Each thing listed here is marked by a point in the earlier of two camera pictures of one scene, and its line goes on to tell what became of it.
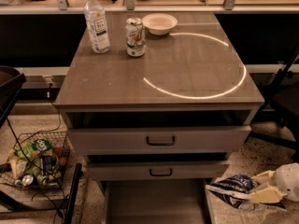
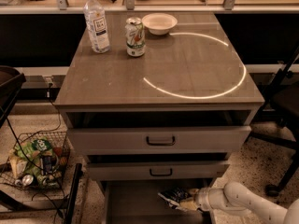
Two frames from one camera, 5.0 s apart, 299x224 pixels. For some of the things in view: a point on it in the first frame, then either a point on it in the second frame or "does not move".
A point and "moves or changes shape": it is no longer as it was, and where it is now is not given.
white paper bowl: (159, 23) does not move
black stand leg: (78, 174) does not move
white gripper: (289, 181) → (203, 198)
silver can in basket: (27, 179) does not move
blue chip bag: (235, 189) moves or changes shape
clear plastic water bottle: (96, 24) does not move
